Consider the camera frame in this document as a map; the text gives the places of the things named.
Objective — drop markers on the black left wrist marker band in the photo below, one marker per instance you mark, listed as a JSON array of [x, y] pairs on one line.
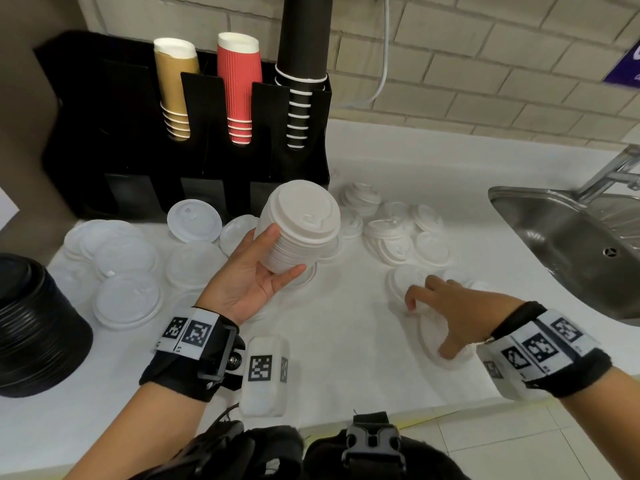
[[170, 369]]

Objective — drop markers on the person's right hand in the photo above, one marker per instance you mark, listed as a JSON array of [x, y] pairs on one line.
[[470, 314]]

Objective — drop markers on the stack of large white lids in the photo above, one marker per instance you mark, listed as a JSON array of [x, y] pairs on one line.
[[305, 214]]

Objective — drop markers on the stack of black lids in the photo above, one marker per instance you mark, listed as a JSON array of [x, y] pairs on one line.
[[35, 324]]

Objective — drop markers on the blue wall sign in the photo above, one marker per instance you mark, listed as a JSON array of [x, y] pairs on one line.
[[627, 69]]

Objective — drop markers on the stack of red paper cups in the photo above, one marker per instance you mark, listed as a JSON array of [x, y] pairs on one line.
[[239, 79]]

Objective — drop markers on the stack of gold paper cups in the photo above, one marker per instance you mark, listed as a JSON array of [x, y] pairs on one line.
[[172, 79]]

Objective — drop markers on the person's left forearm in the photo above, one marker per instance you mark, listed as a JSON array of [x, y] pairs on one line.
[[135, 434]]

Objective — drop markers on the black right wrist marker band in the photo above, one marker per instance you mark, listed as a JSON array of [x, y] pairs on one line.
[[585, 369]]

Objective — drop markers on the black wrist marker band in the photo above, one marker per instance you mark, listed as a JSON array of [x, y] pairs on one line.
[[585, 369], [170, 369]]

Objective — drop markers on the steel faucet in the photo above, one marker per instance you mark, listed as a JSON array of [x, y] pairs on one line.
[[610, 174]]

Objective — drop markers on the black chest harness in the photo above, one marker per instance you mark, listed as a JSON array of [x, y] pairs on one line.
[[250, 454]]

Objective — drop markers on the stack of black paper cups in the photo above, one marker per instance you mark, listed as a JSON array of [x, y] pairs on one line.
[[305, 34]]

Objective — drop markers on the black cup holder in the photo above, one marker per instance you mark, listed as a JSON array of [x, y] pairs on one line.
[[100, 119]]

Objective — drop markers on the person's left hand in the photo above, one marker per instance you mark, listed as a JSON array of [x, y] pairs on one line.
[[235, 289]]

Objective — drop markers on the microwave safety poster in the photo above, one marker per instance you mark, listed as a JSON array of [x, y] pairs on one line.
[[6, 209]]

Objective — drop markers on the steel sink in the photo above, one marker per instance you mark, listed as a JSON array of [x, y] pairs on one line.
[[575, 244]]

